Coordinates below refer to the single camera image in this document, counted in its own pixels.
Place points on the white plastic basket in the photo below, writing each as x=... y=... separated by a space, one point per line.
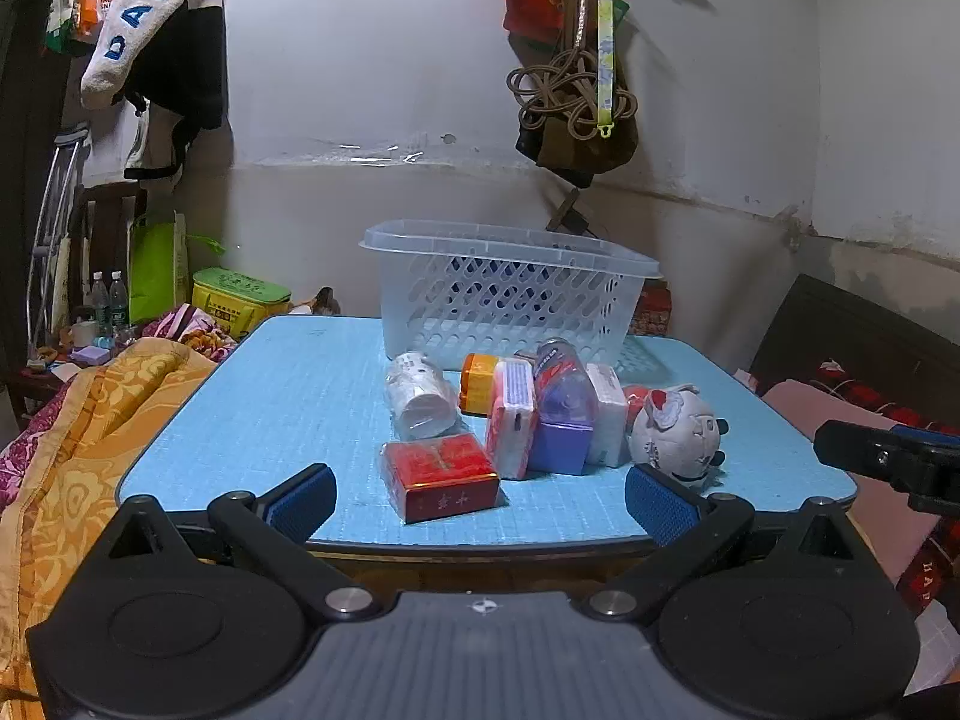
x=510 y=292

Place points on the yellow green tin box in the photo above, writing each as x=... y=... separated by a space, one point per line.
x=240 y=300

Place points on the olive brown bag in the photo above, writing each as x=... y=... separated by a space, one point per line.
x=585 y=154

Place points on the white cloth blue letters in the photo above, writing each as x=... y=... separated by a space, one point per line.
x=131 y=22

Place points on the metal crutch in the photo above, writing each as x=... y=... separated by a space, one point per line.
x=56 y=187

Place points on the white cup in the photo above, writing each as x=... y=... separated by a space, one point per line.
x=84 y=331

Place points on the black charger adapter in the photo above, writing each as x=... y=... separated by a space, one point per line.
x=570 y=219

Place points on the clear bottle red blue label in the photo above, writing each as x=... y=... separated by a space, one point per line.
x=559 y=360

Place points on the dark wooden chair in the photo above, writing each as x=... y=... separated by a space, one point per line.
x=105 y=217

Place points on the orange bottle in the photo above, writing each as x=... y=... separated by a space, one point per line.
x=478 y=382

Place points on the dark wooden headboard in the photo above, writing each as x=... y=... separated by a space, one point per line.
x=840 y=330

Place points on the green shopping bag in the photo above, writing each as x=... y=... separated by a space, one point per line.
x=154 y=270

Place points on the small purple box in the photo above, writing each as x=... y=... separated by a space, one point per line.
x=91 y=354

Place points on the pink white tissue pack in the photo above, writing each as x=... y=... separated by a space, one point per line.
x=510 y=420

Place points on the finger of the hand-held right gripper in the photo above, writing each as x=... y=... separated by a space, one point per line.
x=862 y=450

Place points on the white tote black trim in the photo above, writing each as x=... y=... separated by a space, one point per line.
x=154 y=142

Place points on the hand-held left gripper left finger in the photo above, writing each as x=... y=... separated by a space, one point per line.
x=304 y=501

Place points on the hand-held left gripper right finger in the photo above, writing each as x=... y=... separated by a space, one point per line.
x=658 y=502

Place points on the pink pillow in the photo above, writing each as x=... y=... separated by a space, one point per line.
x=795 y=412

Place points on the purple box clear lid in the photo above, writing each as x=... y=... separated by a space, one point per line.
x=561 y=442

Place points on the grey plush toy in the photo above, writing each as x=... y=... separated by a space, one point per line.
x=679 y=427

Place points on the black garment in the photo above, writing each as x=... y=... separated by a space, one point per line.
x=187 y=67

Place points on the red patterned box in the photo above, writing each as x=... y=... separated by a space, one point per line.
x=652 y=311

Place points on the red printed blanket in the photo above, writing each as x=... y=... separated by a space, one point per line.
x=862 y=390

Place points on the white plastic-wrapped roll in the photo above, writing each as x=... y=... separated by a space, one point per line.
x=420 y=397

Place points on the orange patterned blanket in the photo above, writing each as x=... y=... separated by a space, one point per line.
x=75 y=450

